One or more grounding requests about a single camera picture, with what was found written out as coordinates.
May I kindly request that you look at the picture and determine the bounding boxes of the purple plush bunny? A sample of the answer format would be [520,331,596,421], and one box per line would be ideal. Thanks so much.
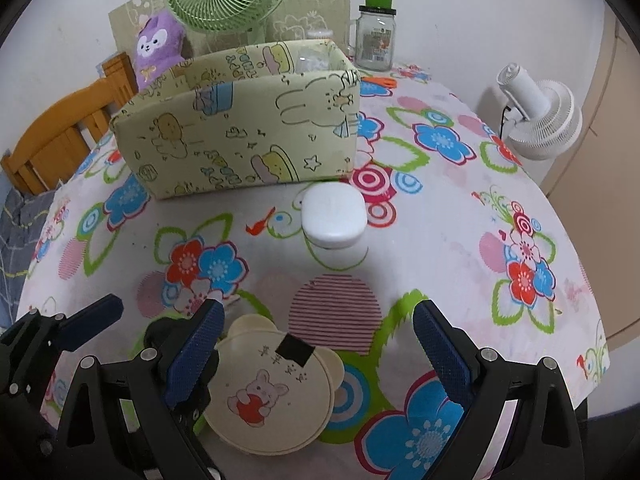
[134,9,186,91]

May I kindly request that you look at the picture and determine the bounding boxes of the yellow cartoon storage box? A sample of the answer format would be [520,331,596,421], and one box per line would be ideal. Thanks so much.
[111,39,360,200]

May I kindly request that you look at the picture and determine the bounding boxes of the floral tablecloth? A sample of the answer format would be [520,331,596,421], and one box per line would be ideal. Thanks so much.
[20,76,610,479]

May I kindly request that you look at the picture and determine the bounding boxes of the wooden bed frame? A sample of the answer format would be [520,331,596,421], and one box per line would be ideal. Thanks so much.
[1,52,138,195]

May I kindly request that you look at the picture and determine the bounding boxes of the white standing fan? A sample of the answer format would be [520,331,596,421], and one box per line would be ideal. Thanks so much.
[497,63,582,162]

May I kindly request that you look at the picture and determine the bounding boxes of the cotton swab container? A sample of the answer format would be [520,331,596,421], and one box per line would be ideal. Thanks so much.
[305,28,334,46]

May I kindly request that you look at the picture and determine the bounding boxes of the grey plaid blanket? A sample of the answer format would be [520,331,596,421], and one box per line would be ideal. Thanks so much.
[0,172,54,332]

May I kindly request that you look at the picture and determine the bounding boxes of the orange handled scissors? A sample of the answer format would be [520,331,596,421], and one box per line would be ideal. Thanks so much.
[361,76,398,89]

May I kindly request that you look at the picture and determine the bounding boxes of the round beige bear mirror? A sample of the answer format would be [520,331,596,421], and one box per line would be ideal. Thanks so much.
[204,314,345,456]

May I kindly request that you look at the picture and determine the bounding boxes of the glass mug jar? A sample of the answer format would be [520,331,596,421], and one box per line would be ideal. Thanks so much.
[352,6,396,72]

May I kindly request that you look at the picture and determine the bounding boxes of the white rounded case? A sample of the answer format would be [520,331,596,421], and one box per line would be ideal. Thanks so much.
[300,182,368,250]

